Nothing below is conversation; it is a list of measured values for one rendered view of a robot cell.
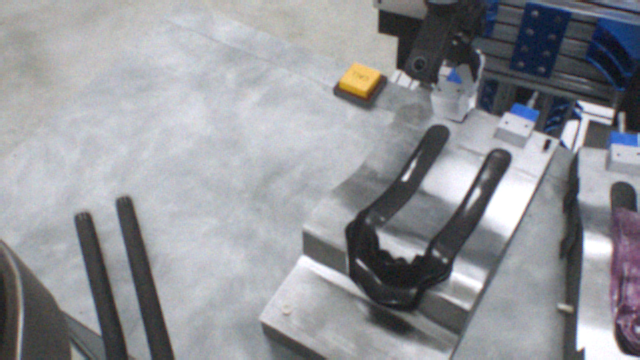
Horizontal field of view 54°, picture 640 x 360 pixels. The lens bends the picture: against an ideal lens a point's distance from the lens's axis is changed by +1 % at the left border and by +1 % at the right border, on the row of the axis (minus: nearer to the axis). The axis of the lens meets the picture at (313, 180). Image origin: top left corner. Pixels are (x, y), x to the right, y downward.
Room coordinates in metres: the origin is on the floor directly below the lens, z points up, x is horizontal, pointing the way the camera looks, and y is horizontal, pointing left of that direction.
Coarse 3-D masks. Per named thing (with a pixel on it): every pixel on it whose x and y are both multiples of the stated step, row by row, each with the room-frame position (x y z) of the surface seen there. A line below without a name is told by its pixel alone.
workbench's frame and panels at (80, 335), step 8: (64, 312) 0.46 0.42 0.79; (72, 320) 0.56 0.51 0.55; (72, 328) 0.60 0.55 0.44; (80, 328) 0.56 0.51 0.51; (88, 328) 0.43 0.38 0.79; (72, 336) 0.62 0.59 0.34; (80, 336) 0.59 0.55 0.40; (88, 336) 0.56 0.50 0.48; (96, 336) 0.53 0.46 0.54; (72, 344) 0.64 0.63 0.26; (80, 344) 0.62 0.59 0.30; (88, 344) 0.59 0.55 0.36; (96, 344) 0.55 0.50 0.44; (80, 352) 0.64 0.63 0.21; (88, 352) 0.62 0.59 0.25; (96, 352) 0.59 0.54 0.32; (104, 352) 0.55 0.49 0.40
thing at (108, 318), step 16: (80, 208) 0.64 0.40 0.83; (80, 224) 0.60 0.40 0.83; (80, 240) 0.57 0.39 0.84; (96, 240) 0.56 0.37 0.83; (96, 256) 0.53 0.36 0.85; (96, 272) 0.49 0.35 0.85; (96, 288) 0.46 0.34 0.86; (96, 304) 0.43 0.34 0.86; (112, 304) 0.43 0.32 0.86; (112, 320) 0.40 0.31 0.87
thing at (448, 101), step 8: (440, 80) 0.74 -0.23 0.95; (448, 80) 0.75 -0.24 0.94; (456, 80) 0.74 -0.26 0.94; (440, 88) 0.72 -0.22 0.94; (448, 88) 0.72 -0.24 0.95; (456, 88) 0.72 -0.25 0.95; (432, 96) 0.71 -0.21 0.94; (440, 96) 0.71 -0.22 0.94; (448, 96) 0.70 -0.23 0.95; (456, 96) 0.70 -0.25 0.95; (464, 96) 0.70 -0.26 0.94; (432, 104) 0.72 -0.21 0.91; (440, 104) 0.71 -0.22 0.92; (448, 104) 0.70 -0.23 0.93; (456, 104) 0.69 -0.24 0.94; (464, 104) 0.70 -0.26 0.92; (440, 112) 0.71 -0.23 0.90; (448, 112) 0.70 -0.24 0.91; (456, 112) 0.69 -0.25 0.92; (464, 112) 0.70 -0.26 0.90; (456, 120) 0.69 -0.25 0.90
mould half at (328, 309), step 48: (384, 144) 0.66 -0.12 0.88; (480, 144) 0.64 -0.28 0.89; (528, 144) 0.63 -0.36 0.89; (336, 192) 0.55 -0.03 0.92; (432, 192) 0.56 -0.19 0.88; (528, 192) 0.54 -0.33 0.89; (336, 240) 0.46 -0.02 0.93; (384, 240) 0.45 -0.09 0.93; (480, 240) 0.45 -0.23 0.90; (288, 288) 0.43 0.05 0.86; (336, 288) 0.42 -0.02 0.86; (432, 288) 0.37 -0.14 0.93; (480, 288) 0.36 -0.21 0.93; (288, 336) 0.36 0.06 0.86; (336, 336) 0.35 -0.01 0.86; (384, 336) 0.34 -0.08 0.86; (432, 336) 0.33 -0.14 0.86
